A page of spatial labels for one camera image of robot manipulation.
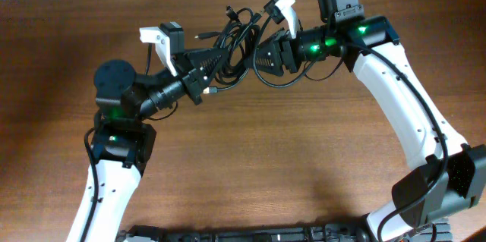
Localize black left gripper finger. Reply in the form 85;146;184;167
197;61;224;86
185;48;228;68

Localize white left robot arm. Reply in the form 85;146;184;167
68;48;229;241

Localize black usb cable bundle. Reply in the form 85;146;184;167
194;5;267;96

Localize black left camera cable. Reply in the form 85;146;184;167
78;127;100;242

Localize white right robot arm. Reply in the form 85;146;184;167
247;0;485;241

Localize black right camera cable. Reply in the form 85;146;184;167
252;14;450;242

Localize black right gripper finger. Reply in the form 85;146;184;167
255;41;284;77
261;27;287;47

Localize black camera cable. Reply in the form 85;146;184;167
252;14;450;242
78;127;100;242

